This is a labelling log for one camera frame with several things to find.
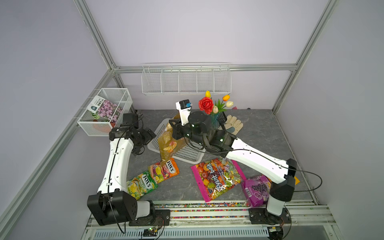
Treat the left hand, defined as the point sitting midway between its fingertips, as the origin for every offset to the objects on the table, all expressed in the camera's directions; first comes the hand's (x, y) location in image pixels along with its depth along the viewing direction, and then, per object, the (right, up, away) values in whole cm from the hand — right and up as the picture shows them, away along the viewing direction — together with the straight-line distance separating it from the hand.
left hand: (148, 141), depth 77 cm
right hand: (+13, +11, -15) cm, 23 cm away
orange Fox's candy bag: (+3, -20, +9) cm, 22 cm away
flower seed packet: (-21, +17, -4) cm, 27 cm away
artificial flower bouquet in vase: (+35, +18, +4) cm, 39 cm away
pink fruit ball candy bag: (+36, -20, +6) cm, 42 cm away
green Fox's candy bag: (-6, -25, +5) cm, 26 cm away
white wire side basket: (-29, +8, -3) cm, 30 cm away
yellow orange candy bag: (+79, -21, +2) cm, 82 cm away
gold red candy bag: (+12, 0, -11) cm, 16 cm away
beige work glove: (+52, +8, +32) cm, 61 cm away
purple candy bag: (+57, -25, +1) cm, 62 cm away
